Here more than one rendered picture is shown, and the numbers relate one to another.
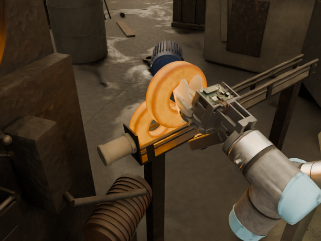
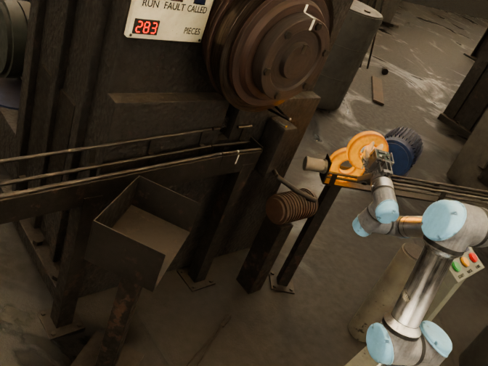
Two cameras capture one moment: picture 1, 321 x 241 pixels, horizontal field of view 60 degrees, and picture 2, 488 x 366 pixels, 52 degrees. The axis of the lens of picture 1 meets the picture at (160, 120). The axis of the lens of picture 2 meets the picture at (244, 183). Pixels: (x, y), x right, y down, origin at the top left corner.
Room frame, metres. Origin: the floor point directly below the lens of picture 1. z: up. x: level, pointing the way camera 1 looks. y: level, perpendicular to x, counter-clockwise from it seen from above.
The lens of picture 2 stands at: (-1.24, -0.21, 1.57)
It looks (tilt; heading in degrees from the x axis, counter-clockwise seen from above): 31 degrees down; 18
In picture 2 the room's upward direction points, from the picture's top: 23 degrees clockwise
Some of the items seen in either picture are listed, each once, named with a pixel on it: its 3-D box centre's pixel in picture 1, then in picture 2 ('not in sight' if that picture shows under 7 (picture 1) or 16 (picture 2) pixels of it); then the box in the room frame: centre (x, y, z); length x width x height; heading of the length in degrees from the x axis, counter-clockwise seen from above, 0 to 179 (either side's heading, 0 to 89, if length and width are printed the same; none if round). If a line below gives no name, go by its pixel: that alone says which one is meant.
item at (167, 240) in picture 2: not in sight; (123, 299); (-0.27, 0.31, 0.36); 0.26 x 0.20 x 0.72; 14
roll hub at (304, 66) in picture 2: not in sight; (292, 59); (0.25, 0.27, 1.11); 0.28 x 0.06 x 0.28; 159
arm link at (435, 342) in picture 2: not in sight; (425, 346); (0.13, -0.54, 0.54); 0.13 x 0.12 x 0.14; 132
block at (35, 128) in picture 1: (40, 165); (272, 147); (0.51, 0.29, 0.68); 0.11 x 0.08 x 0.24; 69
